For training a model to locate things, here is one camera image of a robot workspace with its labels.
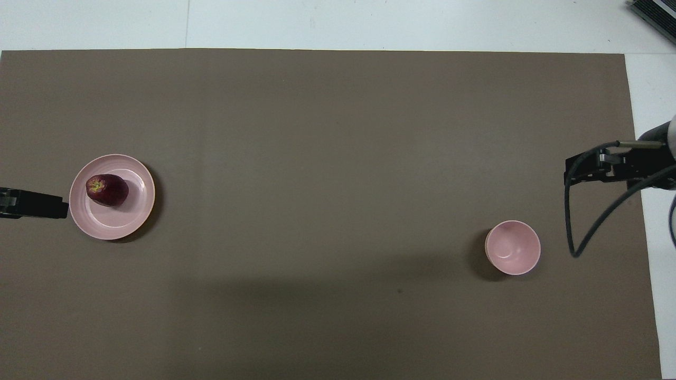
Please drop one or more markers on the pink round plate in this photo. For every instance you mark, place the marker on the pink round plate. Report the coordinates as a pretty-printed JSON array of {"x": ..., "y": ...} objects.
[{"x": 113, "y": 221}]

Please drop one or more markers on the brown table mat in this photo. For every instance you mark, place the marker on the brown table mat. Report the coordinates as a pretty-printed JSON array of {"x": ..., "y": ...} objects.
[{"x": 327, "y": 158}]

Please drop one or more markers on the pink bowl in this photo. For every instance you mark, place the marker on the pink bowl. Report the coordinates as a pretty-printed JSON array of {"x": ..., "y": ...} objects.
[{"x": 512, "y": 248}]

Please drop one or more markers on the dark ribbed device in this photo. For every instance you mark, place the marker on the dark ribbed device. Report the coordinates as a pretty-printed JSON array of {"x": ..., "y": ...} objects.
[{"x": 655, "y": 13}]

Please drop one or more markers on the dark red apple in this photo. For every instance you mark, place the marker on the dark red apple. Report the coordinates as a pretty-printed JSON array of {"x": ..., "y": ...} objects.
[{"x": 108, "y": 191}]

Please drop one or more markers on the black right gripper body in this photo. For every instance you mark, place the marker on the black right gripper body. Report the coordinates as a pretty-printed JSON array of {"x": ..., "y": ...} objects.
[{"x": 652, "y": 166}]

